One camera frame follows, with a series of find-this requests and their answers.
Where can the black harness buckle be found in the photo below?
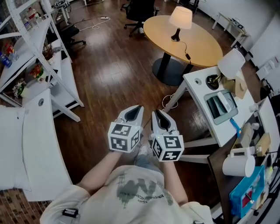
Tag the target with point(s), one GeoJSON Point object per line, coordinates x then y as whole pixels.
{"type": "Point", "coordinates": [70, 212]}

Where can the orange flowers pot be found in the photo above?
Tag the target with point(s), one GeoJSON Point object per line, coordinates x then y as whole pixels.
{"type": "Point", "coordinates": [37, 72]}

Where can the white rectangular device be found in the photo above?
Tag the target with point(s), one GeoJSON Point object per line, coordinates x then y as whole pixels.
{"type": "Point", "coordinates": [224, 101]}

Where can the dark brown desk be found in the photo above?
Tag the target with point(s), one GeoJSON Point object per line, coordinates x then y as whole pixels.
{"type": "Point", "coordinates": [221, 186]}

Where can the white table lamp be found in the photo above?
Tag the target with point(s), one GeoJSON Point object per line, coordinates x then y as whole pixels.
{"type": "Point", "coordinates": [180, 17]}

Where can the black office chair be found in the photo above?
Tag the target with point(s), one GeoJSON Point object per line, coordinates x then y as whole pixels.
{"type": "Point", "coordinates": [140, 8]}
{"type": "Point", "coordinates": [70, 32]}

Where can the person's white shoe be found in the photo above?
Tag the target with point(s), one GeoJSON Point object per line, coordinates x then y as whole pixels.
{"type": "Point", "coordinates": [145, 150]}

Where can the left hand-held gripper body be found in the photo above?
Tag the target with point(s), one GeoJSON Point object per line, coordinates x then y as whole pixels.
{"type": "Point", "coordinates": [122, 140]}

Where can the blue cap water bottle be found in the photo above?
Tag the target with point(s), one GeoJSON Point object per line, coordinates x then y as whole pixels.
{"type": "Point", "coordinates": [6, 61]}

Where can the person's blue jeans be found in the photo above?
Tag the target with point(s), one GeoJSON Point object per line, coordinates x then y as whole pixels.
{"type": "Point", "coordinates": [146, 162]}

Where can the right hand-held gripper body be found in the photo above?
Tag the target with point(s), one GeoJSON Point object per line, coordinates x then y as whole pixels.
{"type": "Point", "coordinates": [170, 146]}

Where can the person's cream printed T-shirt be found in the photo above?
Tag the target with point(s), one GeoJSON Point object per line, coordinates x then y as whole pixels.
{"type": "Point", "coordinates": [105, 210]}

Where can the pale flowers pot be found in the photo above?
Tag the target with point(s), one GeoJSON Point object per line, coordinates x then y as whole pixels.
{"type": "Point", "coordinates": [22, 89]}

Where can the small white table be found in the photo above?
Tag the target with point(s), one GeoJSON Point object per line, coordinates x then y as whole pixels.
{"type": "Point", "coordinates": [224, 17]}

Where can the brown cardboard box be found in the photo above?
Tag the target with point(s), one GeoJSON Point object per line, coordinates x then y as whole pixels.
{"type": "Point", "coordinates": [240, 87]}

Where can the tan cardboard packet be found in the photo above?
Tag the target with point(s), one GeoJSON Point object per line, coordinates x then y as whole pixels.
{"type": "Point", "coordinates": [263, 144]}

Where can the person's left forearm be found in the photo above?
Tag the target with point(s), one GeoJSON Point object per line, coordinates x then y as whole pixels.
{"type": "Point", "coordinates": [98, 172]}

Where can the grey green storage tray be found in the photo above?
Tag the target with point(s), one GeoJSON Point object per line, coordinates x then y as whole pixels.
{"type": "Point", "coordinates": [230, 116]}

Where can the round wooden table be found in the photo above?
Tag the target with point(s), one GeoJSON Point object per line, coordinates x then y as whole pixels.
{"type": "Point", "coordinates": [197, 43]}

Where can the blue plastic crate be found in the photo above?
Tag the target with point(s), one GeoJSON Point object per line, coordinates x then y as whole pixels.
{"type": "Point", "coordinates": [238, 197]}

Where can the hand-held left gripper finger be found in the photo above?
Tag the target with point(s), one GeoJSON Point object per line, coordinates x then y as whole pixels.
{"type": "Point", "coordinates": [125, 113]}
{"type": "Point", "coordinates": [140, 120]}

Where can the dried brown plant pot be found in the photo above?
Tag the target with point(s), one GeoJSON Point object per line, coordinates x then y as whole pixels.
{"type": "Point", "coordinates": [48, 54]}

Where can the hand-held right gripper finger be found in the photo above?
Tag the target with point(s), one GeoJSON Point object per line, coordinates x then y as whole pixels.
{"type": "Point", "coordinates": [169, 124]}
{"type": "Point", "coordinates": [155, 124]}

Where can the person's right forearm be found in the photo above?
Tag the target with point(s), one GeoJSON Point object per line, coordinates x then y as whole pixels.
{"type": "Point", "coordinates": [175, 181]}

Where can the white plastic jug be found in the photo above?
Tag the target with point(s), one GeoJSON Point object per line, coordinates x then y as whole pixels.
{"type": "Point", "coordinates": [237, 166]}

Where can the white metal shelf rack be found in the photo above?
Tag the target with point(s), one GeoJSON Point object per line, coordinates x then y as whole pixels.
{"type": "Point", "coordinates": [23, 27]}

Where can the white desk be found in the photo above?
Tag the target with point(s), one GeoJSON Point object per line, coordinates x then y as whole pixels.
{"type": "Point", "coordinates": [223, 133]}
{"type": "Point", "coordinates": [41, 153]}

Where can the blue plastic tool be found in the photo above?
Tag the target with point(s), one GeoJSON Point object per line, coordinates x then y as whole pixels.
{"type": "Point", "coordinates": [235, 125]}

